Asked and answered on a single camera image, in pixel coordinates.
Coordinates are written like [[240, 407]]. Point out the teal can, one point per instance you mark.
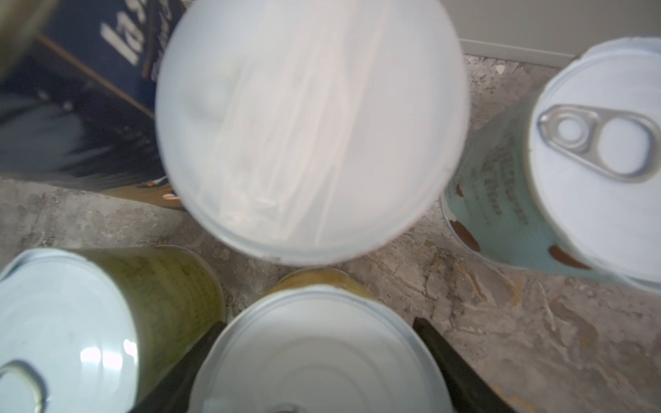
[[567, 180]]

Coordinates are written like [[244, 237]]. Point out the grey metal cabinet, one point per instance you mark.
[[548, 32]]

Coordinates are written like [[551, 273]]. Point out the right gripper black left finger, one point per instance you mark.
[[172, 394]]

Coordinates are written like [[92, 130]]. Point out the yellow can back row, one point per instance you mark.
[[311, 132]]

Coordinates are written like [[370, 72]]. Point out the open-top dark metal can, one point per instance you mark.
[[78, 88]]

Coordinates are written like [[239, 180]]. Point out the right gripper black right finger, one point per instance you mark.
[[468, 392]]

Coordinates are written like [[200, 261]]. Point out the green can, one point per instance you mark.
[[98, 330]]

